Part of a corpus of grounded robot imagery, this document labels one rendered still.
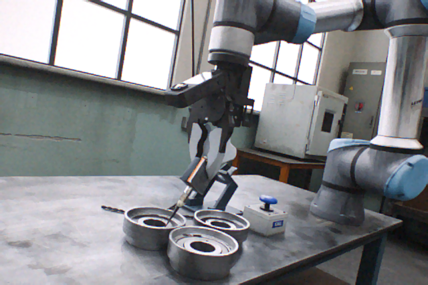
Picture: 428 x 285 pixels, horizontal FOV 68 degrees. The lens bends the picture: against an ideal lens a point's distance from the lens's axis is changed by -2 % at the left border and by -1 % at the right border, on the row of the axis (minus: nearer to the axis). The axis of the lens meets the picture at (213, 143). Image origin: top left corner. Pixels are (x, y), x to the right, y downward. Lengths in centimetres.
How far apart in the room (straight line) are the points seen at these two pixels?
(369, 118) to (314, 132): 172
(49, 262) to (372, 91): 423
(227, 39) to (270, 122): 247
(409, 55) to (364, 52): 403
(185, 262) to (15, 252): 23
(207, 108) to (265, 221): 28
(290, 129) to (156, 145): 117
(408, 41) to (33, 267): 84
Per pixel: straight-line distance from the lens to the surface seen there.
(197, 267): 46
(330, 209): 95
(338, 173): 95
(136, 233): 53
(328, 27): 87
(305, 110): 281
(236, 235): 57
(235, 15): 55
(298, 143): 281
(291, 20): 62
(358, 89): 452
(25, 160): 210
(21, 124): 206
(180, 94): 48
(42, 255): 51
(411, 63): 87
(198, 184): 54
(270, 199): 70
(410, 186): 87
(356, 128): 444
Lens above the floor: 103
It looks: 5 degrees down
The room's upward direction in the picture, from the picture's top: 10 degrees clockwise
